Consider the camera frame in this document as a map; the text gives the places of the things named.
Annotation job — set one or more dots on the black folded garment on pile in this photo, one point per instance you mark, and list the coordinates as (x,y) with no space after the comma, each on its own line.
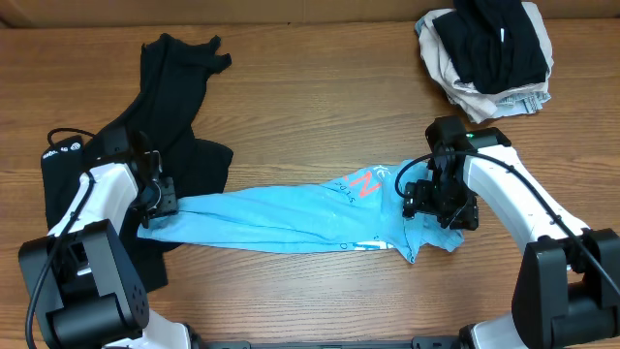
(492,44)

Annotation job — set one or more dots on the black shirt with logo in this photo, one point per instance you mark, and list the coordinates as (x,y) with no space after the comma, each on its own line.
(173,81)

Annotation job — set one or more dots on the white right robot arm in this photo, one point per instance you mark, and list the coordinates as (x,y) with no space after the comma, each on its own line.
(567,289)

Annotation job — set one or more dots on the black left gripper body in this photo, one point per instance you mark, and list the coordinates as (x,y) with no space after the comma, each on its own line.
(165,200)

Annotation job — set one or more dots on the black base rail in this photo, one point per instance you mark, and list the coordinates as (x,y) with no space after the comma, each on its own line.
(339,344)

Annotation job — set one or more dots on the light blue t-shirt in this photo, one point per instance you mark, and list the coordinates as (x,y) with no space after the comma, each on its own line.
(357,211)

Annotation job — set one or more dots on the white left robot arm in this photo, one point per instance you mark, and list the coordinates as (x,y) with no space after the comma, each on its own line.
(83,287)

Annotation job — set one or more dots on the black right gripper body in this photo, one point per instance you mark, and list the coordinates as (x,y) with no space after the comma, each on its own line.
(449,199)

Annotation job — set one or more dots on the beige folded garment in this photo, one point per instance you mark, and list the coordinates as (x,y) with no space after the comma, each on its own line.
(478,106)

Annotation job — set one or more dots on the grey patterned folded garment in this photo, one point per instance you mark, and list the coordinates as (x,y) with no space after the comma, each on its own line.
(517,103)

